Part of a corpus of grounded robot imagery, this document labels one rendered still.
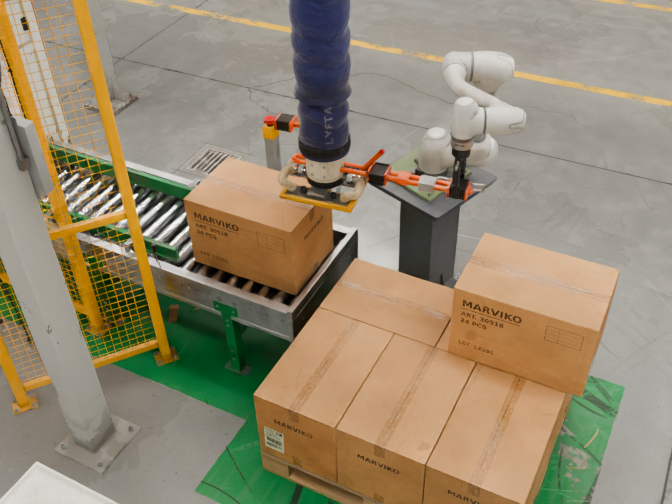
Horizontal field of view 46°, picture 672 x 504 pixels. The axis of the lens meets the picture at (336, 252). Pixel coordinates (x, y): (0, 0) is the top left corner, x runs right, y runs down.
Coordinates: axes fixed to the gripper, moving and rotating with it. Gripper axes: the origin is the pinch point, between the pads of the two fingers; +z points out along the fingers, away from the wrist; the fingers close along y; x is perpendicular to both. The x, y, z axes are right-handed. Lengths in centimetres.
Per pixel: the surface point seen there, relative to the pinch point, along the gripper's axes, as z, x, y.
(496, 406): 70, 35, 51
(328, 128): -24, -54, 9
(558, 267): 30, 47, 2
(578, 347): 42, 61, 34
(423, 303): 70, -11, 2
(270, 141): 33, -114, -53
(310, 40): -63, -59, 12
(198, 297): 77, -120, 28
